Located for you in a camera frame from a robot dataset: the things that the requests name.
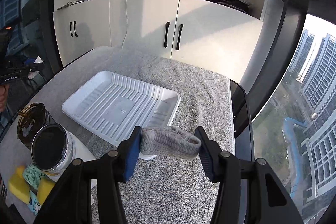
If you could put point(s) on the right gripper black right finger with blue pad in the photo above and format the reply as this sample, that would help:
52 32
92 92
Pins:
267 199

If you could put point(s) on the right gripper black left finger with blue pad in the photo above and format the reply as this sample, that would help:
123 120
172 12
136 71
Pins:
70 199

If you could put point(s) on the yellow sponge block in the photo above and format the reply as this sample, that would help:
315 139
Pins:
44 189
18 185

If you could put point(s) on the mint green scrunchie cloth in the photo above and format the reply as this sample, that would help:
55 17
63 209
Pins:
32 175

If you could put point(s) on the white plastic tray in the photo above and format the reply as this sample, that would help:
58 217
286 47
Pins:
110 106

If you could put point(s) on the grey knitted cloth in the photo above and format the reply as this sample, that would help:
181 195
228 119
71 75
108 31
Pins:
169 141

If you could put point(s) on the blue tissue pack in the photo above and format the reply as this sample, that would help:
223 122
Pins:
33 205

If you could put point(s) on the person's hand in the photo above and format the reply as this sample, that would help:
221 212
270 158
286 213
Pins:
4 89

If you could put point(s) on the dark glass cup with straw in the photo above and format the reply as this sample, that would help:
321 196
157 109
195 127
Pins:
31 119

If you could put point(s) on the white mug chrome lid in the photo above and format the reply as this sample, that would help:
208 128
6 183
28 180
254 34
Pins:
54 148

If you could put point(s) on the dark papers on cabinet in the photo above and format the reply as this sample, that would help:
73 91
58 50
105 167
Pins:
240 5

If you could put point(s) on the white cabinet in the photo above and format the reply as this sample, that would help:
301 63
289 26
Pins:
196 32

